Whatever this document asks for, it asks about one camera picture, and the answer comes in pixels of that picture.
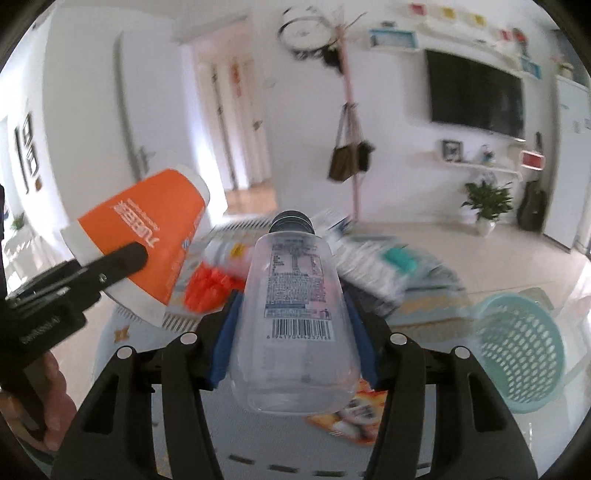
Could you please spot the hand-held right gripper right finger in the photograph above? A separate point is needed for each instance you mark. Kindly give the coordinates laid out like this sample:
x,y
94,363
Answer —
x,y
364,344

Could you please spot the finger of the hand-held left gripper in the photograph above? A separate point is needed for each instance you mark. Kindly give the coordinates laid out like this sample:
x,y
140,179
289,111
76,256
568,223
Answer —
x,y
120,263

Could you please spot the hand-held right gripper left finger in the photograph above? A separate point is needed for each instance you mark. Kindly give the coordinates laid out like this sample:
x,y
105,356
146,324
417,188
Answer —
x,y
224,341

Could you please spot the orange paper cup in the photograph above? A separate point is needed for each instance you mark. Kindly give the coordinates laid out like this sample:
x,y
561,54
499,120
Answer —
x,y
147,207

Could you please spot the clear plastic bottle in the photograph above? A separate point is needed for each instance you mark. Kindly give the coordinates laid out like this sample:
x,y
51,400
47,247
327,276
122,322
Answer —
x,y
295,295

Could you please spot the teal plastic basket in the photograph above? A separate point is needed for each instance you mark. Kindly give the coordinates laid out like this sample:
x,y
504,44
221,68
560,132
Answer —
x,y
521,341

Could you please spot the person's left hand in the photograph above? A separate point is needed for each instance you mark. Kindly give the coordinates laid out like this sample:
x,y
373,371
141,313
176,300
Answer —
x,y
57,406

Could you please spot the red crinkled packet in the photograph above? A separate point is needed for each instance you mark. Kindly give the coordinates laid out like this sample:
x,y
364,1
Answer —
x,y
212,288

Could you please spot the crumpled white plastic bag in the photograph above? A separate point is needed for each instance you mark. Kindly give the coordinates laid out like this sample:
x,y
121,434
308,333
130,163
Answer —
x,y
369,272

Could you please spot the orange snack wrapper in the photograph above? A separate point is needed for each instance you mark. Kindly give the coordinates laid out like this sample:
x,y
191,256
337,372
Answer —
x,y
355,420

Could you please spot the white packet yellow label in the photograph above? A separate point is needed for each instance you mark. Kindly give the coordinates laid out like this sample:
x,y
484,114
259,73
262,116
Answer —
x,y
228,254

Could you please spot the patterned blue blanket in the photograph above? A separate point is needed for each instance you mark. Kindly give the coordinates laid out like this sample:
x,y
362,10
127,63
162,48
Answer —
x,y
277,443

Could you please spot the white and blue box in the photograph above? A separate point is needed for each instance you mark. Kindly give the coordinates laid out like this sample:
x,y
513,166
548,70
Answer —
x,y
334,226

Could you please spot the pink coat rack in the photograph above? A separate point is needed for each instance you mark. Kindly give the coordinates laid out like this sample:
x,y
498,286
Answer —
x,y
353,194

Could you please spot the white door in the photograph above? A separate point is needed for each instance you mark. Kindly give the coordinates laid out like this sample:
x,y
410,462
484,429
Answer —
x,y
152,101

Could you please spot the brown tote bag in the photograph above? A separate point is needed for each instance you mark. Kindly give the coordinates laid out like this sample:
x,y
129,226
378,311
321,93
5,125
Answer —
x,y
342,164

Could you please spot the potted green plant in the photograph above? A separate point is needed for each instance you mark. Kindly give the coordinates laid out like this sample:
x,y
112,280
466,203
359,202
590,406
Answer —
x,y
487,201

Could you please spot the small dark bag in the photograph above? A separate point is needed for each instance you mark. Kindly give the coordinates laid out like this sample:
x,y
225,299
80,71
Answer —
x,y
366,154

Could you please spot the short curved white shelf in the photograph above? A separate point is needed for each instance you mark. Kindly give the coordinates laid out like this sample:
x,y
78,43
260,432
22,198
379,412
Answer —
x,y
475,166

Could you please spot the black acoustic guitar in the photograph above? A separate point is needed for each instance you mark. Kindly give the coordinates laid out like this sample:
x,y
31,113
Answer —
x,y
531,207

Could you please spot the red hanging charm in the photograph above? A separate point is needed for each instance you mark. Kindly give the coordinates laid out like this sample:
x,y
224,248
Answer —
x,y
236,78

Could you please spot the small shelf figurine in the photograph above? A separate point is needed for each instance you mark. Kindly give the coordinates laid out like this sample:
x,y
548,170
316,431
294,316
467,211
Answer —
x,y
486,156

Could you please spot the white standing air conditioner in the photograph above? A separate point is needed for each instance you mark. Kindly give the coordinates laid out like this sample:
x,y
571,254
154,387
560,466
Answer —
x,y
570,161

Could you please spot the black cap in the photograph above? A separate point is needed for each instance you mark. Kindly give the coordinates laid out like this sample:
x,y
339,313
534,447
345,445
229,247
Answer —
x,y
331,57

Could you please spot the white box shelf blue inside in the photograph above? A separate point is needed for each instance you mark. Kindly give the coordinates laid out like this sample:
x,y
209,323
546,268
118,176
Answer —
x,y
392,33

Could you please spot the small blue box shelf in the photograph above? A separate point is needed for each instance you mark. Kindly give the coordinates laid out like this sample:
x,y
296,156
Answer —
x,y
531,68

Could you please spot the long curved white shelf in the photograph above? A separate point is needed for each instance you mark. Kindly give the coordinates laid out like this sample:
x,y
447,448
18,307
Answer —
x,y
471,39

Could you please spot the flower vase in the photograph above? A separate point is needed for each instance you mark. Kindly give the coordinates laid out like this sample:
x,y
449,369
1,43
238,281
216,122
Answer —
x,y
564,69

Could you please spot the round fan ornament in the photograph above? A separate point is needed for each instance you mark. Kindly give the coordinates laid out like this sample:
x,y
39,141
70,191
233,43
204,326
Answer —
x,y
521,39

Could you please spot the black wall photo frames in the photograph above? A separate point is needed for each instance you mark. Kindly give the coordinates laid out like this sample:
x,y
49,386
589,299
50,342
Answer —
x,y
27,152

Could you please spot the butterfly picture frame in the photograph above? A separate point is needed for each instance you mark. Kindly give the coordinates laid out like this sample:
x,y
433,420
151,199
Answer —
x,y
451,150

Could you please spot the red and white wall box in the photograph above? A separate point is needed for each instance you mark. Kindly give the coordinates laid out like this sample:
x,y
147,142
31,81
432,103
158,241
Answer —
x,y
532,159

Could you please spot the black wall television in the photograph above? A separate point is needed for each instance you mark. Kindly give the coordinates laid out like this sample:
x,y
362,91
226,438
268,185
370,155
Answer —
x,y
475,90

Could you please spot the panda wall clock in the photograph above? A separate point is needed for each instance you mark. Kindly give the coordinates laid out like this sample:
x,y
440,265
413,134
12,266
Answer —
x,y
304,32

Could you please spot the small red wall cube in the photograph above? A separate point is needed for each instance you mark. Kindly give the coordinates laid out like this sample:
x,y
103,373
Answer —
x,y
505,35

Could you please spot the yellow wall cube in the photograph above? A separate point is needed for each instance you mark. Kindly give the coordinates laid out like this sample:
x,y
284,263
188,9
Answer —
x,y
449,12
475,19

